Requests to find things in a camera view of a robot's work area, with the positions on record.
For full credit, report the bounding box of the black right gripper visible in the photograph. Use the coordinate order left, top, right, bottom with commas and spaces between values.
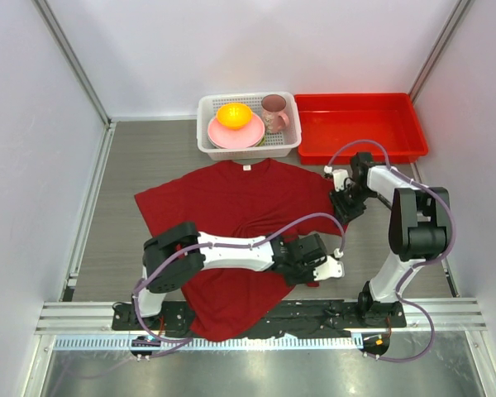
329, 184, 376, 227

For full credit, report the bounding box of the red t-shirt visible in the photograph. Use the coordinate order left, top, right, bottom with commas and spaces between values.
135, 159, 334, 342

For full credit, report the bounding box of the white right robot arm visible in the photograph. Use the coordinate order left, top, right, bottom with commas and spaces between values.
324, 152, 454, 328

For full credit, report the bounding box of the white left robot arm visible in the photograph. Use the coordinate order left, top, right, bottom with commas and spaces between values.
130, 222, 340, 330

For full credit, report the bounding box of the red plastic tray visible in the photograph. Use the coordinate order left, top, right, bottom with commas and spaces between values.
294, 93, 429, 165

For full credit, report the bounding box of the white perforated plastic basket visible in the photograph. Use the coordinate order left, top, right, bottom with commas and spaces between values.
196, 92, 302, 161

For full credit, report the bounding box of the green plate under pink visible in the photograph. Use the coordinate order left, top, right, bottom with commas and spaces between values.
255, 135, 266, 147

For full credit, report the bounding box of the pink floral mug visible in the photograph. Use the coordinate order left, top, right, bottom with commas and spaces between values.
261, 94, 290, 134

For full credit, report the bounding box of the orange plastic bowl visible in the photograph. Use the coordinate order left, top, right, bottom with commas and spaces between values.
216, 103, 253, 130

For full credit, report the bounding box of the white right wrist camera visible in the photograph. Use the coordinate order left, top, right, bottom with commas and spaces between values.
323, 165, 349, 192

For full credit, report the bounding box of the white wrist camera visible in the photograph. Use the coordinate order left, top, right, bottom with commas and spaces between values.
323, 165, 349, 192
313, 248, 345, 282

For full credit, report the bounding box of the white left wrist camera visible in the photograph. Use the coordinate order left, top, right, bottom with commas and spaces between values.
313, 248, 345, 282

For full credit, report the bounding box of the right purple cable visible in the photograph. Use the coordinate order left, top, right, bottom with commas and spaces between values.
323, 138, 458, 361

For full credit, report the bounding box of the purple cable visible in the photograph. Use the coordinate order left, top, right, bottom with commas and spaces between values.
323, 138, 458, 361
131, 212, 348, 355

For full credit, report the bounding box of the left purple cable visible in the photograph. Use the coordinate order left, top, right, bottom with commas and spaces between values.
131, 212, 348, 355

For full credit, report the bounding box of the aluminium front rail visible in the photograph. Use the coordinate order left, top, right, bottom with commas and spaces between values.
35, 298, 486, 352

